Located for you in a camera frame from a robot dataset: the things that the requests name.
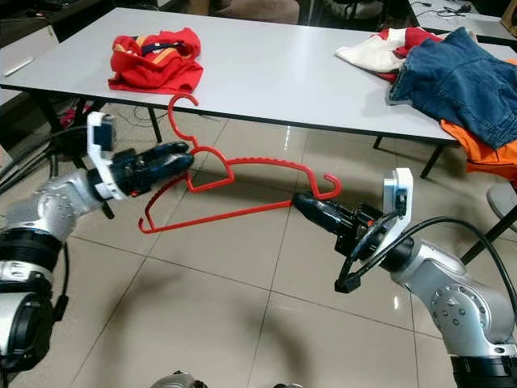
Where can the brown armchair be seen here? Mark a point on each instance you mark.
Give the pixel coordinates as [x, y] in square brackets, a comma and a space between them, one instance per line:
[254, 10]

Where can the red plastic clothes hanger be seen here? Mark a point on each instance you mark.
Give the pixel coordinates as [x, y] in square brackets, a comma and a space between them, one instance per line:
[218, 217]

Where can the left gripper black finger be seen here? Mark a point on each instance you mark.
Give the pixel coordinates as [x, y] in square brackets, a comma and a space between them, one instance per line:
[170, 170]
[160, 153]

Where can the white drawer cabinet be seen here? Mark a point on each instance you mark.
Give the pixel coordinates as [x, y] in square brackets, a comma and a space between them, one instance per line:
[28, 61]

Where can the orange button shirt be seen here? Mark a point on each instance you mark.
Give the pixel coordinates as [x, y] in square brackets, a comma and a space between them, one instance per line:
[485, 153]

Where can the cream white cloth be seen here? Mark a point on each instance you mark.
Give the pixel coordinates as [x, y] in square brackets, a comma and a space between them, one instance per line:
[367, 52]

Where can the grey office desk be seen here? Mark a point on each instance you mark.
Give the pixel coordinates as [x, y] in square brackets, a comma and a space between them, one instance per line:
[460, 20]

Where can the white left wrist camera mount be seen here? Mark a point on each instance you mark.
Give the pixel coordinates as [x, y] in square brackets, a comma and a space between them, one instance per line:
[103, 153]

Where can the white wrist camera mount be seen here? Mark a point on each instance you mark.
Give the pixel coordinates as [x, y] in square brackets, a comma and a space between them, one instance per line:
[103, 153]
[400, 202]

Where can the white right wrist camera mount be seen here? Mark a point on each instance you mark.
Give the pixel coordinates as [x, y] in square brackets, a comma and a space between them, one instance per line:
[400, 202]

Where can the white table with black legs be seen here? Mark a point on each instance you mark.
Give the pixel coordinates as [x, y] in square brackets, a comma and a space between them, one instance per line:
[283, 65]

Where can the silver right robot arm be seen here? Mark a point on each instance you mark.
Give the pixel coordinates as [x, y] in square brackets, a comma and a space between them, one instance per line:
[452, 299]

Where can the blue denim jacket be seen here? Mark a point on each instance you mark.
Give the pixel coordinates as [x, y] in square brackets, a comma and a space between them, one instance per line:
[460, 89]

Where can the grey robot left leg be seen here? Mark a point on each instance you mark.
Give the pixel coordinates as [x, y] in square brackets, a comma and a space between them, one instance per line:
[176, 378]

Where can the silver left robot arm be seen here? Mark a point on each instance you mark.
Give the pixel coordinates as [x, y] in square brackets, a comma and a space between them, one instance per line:
[48, 210]

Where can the red cloth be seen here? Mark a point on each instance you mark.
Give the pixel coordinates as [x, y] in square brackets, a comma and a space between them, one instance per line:
[420, 39]

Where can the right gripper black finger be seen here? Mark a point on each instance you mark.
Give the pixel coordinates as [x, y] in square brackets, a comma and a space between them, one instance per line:
[327, 224]
[323, 207]

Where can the red polo shirt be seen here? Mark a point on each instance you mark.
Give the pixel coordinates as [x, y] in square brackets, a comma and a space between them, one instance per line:
[153, 71]

